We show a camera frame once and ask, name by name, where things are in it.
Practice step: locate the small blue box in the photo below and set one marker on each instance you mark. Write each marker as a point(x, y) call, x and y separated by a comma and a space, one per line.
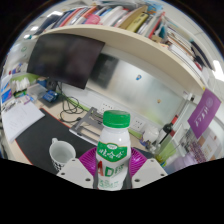
point(50, 96)

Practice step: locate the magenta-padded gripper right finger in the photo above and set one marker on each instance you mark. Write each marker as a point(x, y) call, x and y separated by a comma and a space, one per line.
point(148, 171)

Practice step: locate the purple translucent water jug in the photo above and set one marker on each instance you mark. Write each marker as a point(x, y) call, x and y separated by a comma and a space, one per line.
point(181, 165)

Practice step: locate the black computer monitor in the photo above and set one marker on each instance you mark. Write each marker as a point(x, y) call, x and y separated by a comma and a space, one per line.
point(65, 60)

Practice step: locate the group photo poster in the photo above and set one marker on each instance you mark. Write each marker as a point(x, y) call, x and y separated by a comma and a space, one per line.
point(203, 148)

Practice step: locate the dark wine bottle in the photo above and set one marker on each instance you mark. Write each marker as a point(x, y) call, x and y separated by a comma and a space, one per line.
point(168, 126)

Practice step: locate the clear plastic box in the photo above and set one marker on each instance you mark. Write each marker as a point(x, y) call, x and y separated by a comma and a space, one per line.
point(36, 91)

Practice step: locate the white open notebook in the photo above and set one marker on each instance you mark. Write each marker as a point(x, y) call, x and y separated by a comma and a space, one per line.
point(21, 121)

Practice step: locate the purple hanging banner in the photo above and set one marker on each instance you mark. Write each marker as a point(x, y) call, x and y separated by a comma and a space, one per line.
point(204, 113)

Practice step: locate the black desk mat red edge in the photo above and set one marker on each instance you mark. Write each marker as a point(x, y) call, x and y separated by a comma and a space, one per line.
point(40, 136)

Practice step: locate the white ceiling light panel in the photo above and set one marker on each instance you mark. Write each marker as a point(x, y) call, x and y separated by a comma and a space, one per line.
point(219, 70)
point(54, 13)

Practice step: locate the white round jar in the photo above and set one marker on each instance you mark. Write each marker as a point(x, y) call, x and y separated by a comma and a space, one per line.
point(150, 135)

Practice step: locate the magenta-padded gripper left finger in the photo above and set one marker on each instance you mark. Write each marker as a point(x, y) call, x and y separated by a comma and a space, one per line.
point(75, 172)

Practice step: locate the white wall power outlet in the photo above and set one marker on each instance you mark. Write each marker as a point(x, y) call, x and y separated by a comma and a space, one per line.
point(106, 107)
point(138, 124)

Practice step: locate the green clear glass vase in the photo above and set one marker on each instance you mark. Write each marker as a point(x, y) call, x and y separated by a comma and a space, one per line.
point(164, 151)

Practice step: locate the white drink bottle green cap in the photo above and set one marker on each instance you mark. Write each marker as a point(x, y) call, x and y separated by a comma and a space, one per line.
point(113, 156)

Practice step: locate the black white checkered mug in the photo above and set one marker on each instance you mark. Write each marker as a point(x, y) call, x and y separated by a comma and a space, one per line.
point(61, 156)

